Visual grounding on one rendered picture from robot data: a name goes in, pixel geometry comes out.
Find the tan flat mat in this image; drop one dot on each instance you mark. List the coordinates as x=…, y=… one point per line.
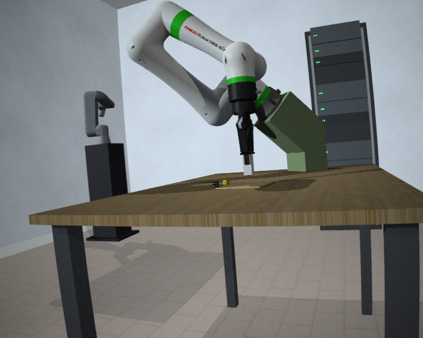
x=245, y=185

